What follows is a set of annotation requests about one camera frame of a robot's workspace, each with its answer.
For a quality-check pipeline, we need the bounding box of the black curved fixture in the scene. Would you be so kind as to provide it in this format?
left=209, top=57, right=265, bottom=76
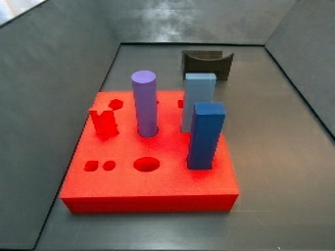
left=182, top=50, right=235, bottom=80

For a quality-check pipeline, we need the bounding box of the light blue rectangular peg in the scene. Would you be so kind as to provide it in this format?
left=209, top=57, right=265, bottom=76
left=182, top=73, right=217, bottom=132

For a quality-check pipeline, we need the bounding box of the purple cylinder peg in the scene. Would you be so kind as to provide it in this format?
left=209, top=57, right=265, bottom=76
left=131, top=71, right=159, bottom=137

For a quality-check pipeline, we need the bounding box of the red peg board base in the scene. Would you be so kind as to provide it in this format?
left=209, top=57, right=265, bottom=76
left=61, top=91, right=239, bottom=213

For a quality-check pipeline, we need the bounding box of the red star peg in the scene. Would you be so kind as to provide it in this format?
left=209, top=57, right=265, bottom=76
left=90, top=99, right=123, bottom=140

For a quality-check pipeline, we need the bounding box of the dark blue rectangular peg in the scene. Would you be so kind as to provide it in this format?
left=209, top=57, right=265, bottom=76
left=187, top=102, right=227, bottom=170

